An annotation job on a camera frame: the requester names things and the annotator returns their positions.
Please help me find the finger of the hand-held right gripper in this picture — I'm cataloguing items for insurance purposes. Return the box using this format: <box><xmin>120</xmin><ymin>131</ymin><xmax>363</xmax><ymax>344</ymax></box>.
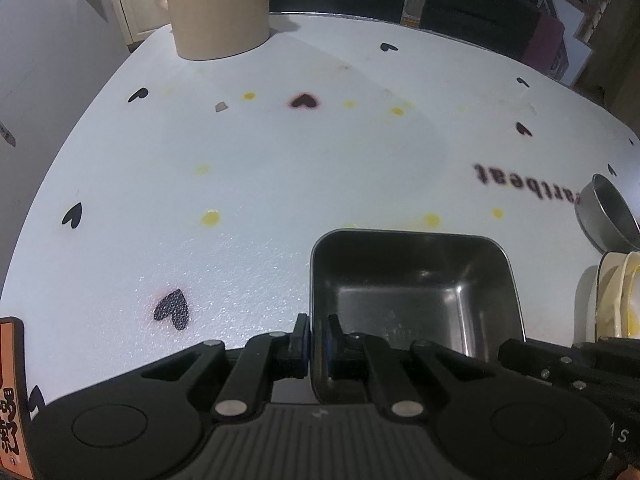
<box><xmin>497</xmin><ymin>337</ymin><xmax>640</xmax><ymax>402</ymax></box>

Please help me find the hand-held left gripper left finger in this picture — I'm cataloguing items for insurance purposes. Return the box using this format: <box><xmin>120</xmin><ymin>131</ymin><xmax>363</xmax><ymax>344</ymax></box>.
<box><xmin>135</xmin><ymin>313</ymin><xmax>312</xmax><ymax>423</ymax></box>

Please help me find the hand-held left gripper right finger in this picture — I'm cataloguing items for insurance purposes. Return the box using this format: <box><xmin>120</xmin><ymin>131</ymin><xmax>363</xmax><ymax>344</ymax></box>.
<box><xmin>327</xmin><ymin>314</ymin><xmax>506</xmax><ymax>421</ymax></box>

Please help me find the cream bowl with handles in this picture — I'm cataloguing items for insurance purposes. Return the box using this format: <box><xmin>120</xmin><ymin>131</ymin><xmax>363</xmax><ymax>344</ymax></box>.
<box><xmin>595</xmin><ymin>250</ymin><xmax>640</xmax><ymax>342</ymax></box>

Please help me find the square steel container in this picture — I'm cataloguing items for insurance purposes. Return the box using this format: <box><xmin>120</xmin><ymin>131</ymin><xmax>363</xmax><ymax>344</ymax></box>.
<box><xmin>310</xmin><ymin>228</ymin><xmax>527</xmax><ymax>404</ymax></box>

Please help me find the floral bowl with yellow rim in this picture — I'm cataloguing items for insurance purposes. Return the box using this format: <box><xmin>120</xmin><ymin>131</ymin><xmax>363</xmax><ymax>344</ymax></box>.
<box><xmin>621</xmin><ymin>251</ymin><xmax>640</xmax><ymax>339</ymax></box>

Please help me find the oval steel bowl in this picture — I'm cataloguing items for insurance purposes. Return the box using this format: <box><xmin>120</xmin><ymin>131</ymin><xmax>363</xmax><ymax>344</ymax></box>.
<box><xmin>574</xmin><ymin>173</ymin><xmax>640</xmax><ymax>254</ymax></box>

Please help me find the orange printed box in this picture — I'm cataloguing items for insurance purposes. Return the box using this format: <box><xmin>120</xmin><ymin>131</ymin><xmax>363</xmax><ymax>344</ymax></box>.
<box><xmin>0</xmin><ymin>316</ymin><xmax>37</xmax><ymax>480</ymax></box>

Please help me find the purple chair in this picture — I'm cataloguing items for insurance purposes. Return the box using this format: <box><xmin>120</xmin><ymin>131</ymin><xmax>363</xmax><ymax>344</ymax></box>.
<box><xmin>529</xmin><ymin>10</ymin><xmax>567</xmax><ymax>82</ymax></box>

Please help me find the white cardboard box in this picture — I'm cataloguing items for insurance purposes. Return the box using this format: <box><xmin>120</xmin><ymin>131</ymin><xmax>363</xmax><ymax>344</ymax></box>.
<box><xmin>542</xmin><ymin>0</ymin><xmax>618</xmax><ymax>106</ymax></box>

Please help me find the beige thermos jug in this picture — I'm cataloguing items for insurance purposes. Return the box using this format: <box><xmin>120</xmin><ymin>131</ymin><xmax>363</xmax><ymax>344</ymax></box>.
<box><xmin>151</xmin><ymin>0</ymin><xmax>271</xmax><ymax>61</ymax></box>

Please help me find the white kitchen base cabinet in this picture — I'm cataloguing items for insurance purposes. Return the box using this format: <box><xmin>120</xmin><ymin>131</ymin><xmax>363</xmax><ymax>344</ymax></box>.
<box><xmin>101</xmin><ymin>0</ymin><xmax>173</xmax><ymax>56</ymax></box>

